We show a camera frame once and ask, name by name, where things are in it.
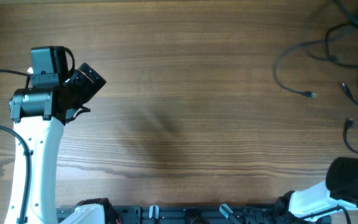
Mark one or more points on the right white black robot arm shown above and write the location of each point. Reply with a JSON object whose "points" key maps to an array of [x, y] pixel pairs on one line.
{"points": [[338, 192]]}

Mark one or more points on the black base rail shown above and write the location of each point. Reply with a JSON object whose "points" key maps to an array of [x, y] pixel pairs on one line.
{"points": [[254, 213]]}

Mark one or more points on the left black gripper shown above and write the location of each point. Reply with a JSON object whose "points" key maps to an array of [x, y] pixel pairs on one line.
{"points": [[89, 88]]}

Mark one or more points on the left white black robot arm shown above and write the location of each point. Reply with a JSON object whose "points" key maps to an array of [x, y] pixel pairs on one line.
{"points": [[54, 94]]}

